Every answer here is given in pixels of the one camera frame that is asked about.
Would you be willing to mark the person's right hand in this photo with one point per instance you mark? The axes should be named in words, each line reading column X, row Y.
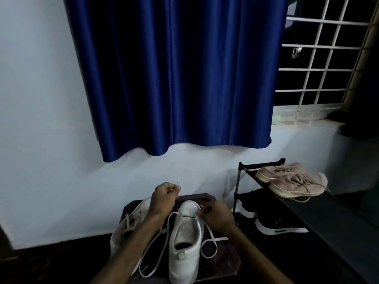
column 217, row 215

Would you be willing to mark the person's left hand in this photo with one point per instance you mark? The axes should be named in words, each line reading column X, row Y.
column 163, row 201

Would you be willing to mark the person's right forearm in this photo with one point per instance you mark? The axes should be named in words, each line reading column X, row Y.
column 257, row 257

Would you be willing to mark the person's left forearm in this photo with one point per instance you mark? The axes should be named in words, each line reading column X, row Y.
column 127, row 254

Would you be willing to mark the black sneaker white sole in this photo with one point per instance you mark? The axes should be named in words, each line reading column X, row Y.
column 278, row 230
column 245, row 212

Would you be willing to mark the dark brown plastic stool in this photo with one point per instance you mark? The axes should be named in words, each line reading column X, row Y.
column 225, row 263

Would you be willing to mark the pink sneaker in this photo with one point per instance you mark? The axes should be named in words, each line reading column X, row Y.
column 290, row 186
column 269, row 173

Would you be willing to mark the small green block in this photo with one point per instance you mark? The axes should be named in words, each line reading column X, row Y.
column 276, row 119

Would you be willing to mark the black shoe rack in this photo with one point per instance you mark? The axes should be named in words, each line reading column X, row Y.
column 340, row 227

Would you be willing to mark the blue curtain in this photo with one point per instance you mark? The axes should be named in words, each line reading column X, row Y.
column 177, row 70
column 364, row 100

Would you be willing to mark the white window grille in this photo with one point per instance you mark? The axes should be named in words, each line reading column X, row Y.
column 314, row 68

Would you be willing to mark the brown wooden door frame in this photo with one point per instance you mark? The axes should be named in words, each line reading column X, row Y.
column 4, row 245

